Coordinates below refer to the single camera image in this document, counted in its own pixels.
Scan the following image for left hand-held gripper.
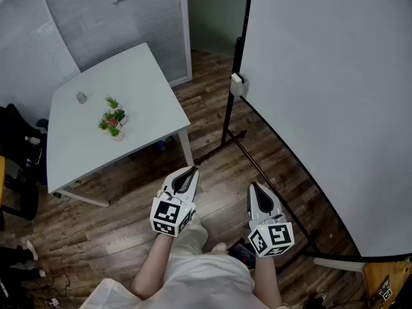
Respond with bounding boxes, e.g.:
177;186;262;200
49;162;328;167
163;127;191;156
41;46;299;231
149;165;200;238

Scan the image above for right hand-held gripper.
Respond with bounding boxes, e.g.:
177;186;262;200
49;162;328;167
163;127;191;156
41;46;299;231
247;182;295;258

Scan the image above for white whiteboard eraser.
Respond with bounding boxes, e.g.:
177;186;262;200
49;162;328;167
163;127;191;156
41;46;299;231
230;73;244;95

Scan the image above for person's left forearm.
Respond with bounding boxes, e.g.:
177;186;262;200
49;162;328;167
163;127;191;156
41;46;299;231
130;232;176;301

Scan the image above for person's right forearm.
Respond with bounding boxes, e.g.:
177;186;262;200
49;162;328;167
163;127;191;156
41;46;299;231
253;254;285;307

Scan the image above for large white whiteboard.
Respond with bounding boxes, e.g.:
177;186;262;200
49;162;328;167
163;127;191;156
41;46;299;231
239;0;412;259

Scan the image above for person's beige trousers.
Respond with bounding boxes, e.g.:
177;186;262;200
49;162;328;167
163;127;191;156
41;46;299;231
169;212;228;259

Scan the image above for cluster of small potted plants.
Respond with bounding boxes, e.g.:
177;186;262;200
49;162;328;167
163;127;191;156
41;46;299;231
97;95;129;142

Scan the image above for person's white shirt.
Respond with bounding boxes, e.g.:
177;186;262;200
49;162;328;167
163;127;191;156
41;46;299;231
79;252;272;309

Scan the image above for white table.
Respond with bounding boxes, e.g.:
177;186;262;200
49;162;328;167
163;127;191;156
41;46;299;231
46;42;194;208

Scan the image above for brown wooden panel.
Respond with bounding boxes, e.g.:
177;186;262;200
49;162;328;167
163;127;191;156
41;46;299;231
361;258;412;309

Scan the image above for black office chair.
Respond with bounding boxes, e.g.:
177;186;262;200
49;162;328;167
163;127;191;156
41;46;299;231
0;103;50;222

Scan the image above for yellow panel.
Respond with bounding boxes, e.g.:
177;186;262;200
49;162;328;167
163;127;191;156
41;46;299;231
0;155;6;206

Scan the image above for black floor cable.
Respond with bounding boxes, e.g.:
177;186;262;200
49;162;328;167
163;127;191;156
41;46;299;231
22;272;71;306

